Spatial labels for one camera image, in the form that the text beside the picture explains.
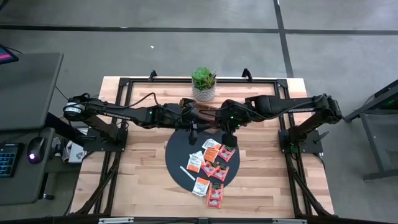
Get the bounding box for screen with pink display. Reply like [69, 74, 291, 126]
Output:
[0, 45, 19, 65]

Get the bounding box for dark metal stand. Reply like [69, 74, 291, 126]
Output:
[343, 79, 398, 182]

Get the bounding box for black computer mouse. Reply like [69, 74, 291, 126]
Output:
[27, 136, 46, 165]

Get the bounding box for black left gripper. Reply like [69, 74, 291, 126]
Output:
[170, 98, 201, 146]

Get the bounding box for small white box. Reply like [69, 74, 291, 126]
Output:
[67, 141, 88, 164]

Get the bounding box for black aluminium table frame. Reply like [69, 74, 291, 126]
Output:
[70, 76, 335, 218]

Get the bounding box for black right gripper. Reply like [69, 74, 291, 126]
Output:
[217, 99, 249, 149]

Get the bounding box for white and orange tea packet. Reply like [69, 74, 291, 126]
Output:
[201, 138, 223, 151]
[192, 177, 211, 197]
[186, 151, 206, 174]
[203, 147, 220, 164]

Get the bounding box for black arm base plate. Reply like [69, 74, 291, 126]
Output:
[83, 126, 129, 153]
[278, 129, 324, 154]

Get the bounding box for succulent in patterned white pot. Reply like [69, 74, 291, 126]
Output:
[191, 67, 218, 103]

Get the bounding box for grey computer desk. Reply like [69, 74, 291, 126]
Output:
[0, 52, 91, 206]

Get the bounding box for round dark blue woven placemat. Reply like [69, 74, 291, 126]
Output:
[164, 129, 241, 193]

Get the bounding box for silver aluminium profile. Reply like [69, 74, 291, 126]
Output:
[98, 217, 135, 224]
[272, 218, 308, 224]

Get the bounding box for wooden tea organizer box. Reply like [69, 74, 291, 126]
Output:
[195, 103, 225, 125]

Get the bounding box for red tea packet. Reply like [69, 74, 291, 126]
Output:
[207, 182, 225, 202]
[211, 164, 231, 182]
[201, 161, 218, 177]
[217, 144, 236, 162]
[205, 197, 223, 209]

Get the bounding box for backlit black keyboard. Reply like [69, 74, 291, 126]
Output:
[0, 142, 23, 179]

